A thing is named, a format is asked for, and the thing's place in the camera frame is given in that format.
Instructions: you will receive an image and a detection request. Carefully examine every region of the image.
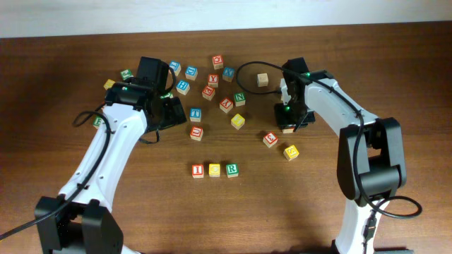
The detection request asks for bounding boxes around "blue letter D block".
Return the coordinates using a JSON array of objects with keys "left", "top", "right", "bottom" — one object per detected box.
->
[{"left": 185, "top": 66, "right": 198, "bottom": 80}]

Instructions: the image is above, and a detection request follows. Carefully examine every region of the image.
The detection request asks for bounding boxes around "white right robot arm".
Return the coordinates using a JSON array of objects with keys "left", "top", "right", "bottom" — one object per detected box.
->
[{"left": 274, "top": 58, "right": 407, "bottom": 253}]

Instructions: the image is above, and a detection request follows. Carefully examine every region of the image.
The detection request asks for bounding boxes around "blue block top left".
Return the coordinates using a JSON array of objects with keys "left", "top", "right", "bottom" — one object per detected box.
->
[{"left": 169, "top": 61, "right": 182, "bottom": 76}]

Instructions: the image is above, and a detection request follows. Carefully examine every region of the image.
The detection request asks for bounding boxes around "red letter A block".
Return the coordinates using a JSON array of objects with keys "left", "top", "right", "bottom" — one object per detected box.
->
[{"left": 282, "top": 128, "right": 294, "bottom": 133}]

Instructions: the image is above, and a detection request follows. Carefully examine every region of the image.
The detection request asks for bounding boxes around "yellow block far left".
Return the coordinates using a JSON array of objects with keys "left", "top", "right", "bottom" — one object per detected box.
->
[{"left": 103, "top": 79, "right": 115, "bottom": 90}]

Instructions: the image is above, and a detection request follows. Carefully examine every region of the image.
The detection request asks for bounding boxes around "red letter Q block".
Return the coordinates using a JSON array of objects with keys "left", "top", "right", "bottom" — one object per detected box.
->
[{"left": 212, "top": 55, "right": 224, "bottom": 70}]

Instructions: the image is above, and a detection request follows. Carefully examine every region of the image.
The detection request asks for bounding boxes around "red letter y block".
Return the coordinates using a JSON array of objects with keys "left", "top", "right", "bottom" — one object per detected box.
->
[
  {"left": 220, "top": 97, "right": 234, "bottom": 113},
  {"left": 208, "top": 74, "right": 219, "bottom": 87}
]

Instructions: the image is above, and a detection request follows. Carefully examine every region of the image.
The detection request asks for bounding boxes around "green letter J block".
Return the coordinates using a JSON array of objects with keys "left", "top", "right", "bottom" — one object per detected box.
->
[{"left": 120, "top": 69, "right": 133, "bottom": 80}]

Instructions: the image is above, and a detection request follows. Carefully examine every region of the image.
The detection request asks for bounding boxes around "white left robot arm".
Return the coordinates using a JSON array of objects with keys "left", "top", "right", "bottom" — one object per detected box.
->
[{"left": 35, "top": 56, "right": 186, "bottom": 253}]

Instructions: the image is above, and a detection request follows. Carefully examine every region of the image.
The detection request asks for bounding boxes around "yellow letter S block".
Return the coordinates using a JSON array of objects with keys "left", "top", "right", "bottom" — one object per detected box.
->
[{"left": 283, "top": 145, "right": 299, "bottom": 161}]

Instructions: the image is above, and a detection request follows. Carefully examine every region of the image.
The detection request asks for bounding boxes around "green letter N block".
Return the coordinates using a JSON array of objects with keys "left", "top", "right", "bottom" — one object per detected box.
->
[{"left": 234, "top": 92, "right": 246, "bottom": 107}]

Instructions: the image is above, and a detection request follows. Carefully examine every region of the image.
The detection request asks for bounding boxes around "green letter Z block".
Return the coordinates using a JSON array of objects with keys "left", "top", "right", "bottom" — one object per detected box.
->
[{"left": 160, "top": 92, "right": 174, "bottom": 99}]

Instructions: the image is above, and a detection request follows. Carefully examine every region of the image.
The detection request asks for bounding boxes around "red letter Y block lower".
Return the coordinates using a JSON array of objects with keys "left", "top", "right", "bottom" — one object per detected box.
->
[{"left": 220, "top": 97, "right": 234, "bottom": 113}]

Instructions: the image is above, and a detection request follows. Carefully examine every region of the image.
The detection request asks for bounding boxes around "red letter U block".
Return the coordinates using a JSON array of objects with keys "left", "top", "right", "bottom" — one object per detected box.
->
[{"left": 190, "top": 126, "right": 203, "bottom": 141}]

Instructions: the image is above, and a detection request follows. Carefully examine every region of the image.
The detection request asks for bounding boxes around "green letter B block left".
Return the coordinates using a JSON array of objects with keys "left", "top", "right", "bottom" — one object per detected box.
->
[{"left": 93, "top": 116, "right": 103, "bottom": 129}]

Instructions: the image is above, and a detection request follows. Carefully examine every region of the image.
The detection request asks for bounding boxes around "green letter R block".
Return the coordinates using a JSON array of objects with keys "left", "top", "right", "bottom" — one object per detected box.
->
[{"left": 226, "top": 163, "right": 239, "bottom": 178}]

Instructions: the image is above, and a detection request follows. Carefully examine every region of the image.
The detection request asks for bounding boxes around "yellow block centre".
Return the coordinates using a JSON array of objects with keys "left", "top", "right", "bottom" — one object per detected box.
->
[{"left": 230, "top": 114, "right": 245, "bottom": 130}]

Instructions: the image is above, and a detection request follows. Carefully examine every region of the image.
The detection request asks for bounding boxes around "yellow letter C block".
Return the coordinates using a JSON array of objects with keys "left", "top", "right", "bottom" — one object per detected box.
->
[{"left": 208, "top": 164, "right": 221, "bottom": 177}]

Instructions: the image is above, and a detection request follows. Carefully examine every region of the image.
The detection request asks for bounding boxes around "blue letter H block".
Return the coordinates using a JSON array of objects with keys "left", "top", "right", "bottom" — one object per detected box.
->
[{"left": 176, "top": 80, "right": 190, "bottom": 95}]

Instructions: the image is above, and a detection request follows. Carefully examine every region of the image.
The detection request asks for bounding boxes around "red number 3 block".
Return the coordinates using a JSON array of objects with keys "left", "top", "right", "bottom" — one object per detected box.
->
[{"left": 263, "top": 132, "right": 278, "bottom": 147}]

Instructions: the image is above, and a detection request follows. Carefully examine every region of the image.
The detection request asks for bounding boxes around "red letter Y block upper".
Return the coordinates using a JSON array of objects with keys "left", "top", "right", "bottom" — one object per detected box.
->
[{"left": 208, "top": 74, "right": 219, "bottom": 87}]

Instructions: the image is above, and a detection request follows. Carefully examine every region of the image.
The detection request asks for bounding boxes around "red letter I block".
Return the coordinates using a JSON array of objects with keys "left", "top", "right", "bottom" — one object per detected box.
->
[{"left": 192, "top": 164, "right": 204, "bottom": 179}]

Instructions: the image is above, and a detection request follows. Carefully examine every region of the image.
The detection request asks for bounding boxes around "red letter E block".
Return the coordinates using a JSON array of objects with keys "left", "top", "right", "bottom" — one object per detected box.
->
[{"left": 201, "top": 85, "right": 215, "bottom": 101}]

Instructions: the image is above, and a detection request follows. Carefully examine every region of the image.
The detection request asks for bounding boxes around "blue letter X block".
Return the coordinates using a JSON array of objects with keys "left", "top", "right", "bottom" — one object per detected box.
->
[{"left": 222, "top": 67, "right": 235, "bottom": 83}]

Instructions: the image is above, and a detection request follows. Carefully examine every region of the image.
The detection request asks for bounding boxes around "plain wooden block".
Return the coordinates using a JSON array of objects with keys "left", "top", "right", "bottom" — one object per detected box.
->
[{"left": 257, "top": 73, "right": 269, "bottom": 87}]

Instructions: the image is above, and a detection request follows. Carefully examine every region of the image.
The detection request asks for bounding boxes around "blue letter T block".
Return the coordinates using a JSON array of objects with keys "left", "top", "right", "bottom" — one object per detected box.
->
[{"left": 189, "top": 108, "right": 202, "bottom": 122}]

